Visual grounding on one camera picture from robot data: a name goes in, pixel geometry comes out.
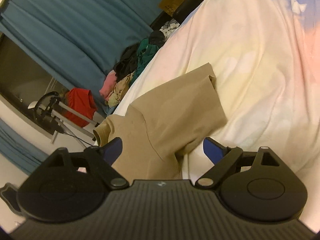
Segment beige crumpled clothes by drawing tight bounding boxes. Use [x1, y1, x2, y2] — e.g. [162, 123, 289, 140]
[106, 72, 136, 107]

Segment silver tripod stand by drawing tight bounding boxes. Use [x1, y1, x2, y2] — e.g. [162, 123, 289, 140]
[28, 91, 101, 147]

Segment wavy mirror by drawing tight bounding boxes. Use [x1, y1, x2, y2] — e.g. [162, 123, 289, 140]
[0, 184, 22, 213]

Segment tan shirt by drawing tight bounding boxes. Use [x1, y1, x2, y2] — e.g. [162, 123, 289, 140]
[93, 64, 228, 180]

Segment green garment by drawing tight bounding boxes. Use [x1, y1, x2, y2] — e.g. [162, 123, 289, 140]
[129, 38, 164, 83]

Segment narrow blue curtain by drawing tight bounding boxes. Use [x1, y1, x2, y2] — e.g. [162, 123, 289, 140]
[0, 119, 47, 176]

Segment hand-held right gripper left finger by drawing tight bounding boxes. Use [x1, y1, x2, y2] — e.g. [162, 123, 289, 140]
[47, 137, 128, 189]

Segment pink garment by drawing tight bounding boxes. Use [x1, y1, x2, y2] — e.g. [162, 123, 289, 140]
[99, 70, 117, 101]

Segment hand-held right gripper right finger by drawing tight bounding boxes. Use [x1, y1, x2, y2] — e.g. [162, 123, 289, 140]
[195, 137, 283, 188]

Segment red garment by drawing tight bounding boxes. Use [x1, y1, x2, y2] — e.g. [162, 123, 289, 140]
[64, 88, 98, 128]

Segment wide blue curtain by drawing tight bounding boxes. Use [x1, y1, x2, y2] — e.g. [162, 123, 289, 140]
[0, 0, 176, 81]

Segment white crumpled garment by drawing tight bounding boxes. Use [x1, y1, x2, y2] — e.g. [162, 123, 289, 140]
[160, 21, 181, 39]

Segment black crumpled clothes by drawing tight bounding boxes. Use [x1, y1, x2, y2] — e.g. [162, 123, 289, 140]
[114, 42, 141, 79]

